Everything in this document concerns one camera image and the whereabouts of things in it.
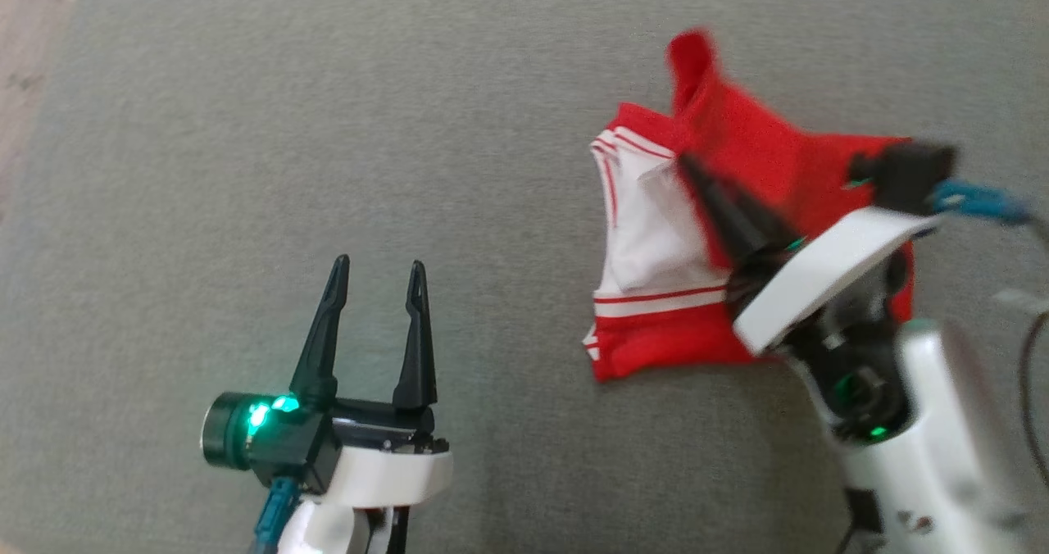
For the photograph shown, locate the blue camera cable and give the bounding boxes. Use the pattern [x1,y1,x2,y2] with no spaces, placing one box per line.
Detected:
[251,476,303,554]
[929,178,1035,227]

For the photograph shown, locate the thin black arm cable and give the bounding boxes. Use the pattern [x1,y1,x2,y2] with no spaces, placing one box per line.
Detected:
[1016,214,1049,489]

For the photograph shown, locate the red and white jersey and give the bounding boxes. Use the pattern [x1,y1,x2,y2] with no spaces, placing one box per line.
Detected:
[583,28,916,383]

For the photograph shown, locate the grey fabric sofa seat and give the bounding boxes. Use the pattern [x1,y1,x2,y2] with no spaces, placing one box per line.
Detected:
[0,0,1049,554]

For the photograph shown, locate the blue left camera cable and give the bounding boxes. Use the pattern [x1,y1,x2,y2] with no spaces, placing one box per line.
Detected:
[251,476,303,554]

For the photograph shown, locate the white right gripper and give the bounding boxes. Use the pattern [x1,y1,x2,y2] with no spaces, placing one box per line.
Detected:
[675,152,943,445]

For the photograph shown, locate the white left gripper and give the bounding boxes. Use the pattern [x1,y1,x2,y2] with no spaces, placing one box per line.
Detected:
[288,254,454,554]

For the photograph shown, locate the blue right camera cable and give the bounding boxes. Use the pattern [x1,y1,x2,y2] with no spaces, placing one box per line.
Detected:
[929,178,1035,227]

